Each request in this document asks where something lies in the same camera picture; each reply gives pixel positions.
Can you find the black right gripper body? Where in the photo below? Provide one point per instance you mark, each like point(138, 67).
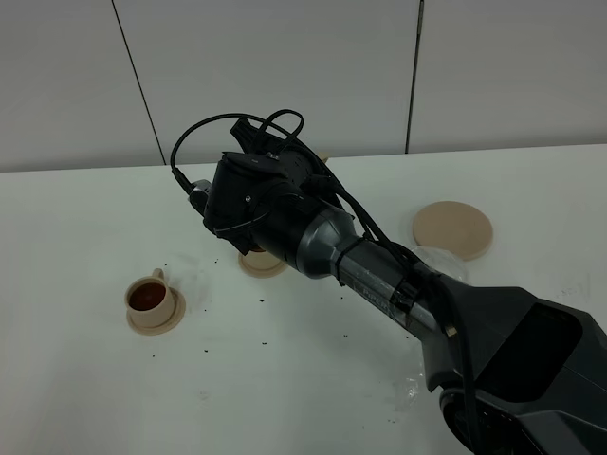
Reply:
point(260, 197)

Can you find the brown near cup saucer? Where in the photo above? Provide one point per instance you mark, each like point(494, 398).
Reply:
point(156, 327)

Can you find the brown far cup saucer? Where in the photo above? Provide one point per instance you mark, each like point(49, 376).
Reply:
point(261, 264)

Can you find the brown near teacup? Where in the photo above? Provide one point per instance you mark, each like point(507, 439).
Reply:
point(149, 301)

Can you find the brown teapot saucer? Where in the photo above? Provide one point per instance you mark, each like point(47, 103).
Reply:
point(459, 228)

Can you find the brown cup saucer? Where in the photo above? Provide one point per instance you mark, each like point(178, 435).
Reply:
point(156, 327)
point(261, 264)

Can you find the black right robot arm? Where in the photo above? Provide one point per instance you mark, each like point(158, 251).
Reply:
point(516, 374)

